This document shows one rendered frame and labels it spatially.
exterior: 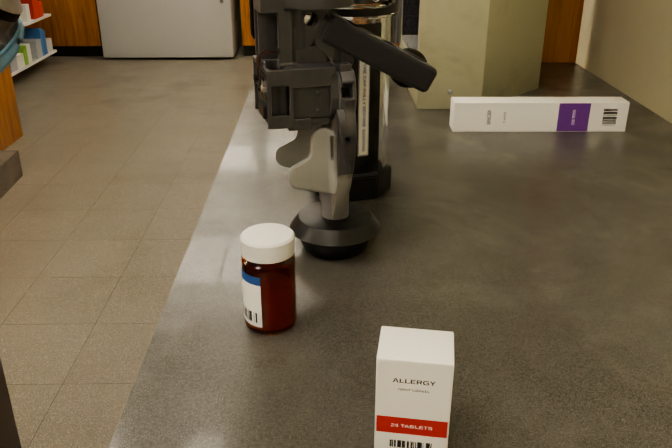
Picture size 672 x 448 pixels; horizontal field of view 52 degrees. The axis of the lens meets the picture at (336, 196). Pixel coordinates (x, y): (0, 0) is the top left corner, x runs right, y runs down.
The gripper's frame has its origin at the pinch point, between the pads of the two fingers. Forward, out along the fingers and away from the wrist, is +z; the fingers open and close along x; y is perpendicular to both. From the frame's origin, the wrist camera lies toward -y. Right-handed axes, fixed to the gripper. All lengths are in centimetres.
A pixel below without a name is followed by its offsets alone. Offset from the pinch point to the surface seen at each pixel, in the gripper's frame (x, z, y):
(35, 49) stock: -533, 81, 98
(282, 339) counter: 14.7, 5.6, 8.7
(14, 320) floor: -152, 100, 67
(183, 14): -552, 61, -21
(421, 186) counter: -12.6, 5.6, -14.7
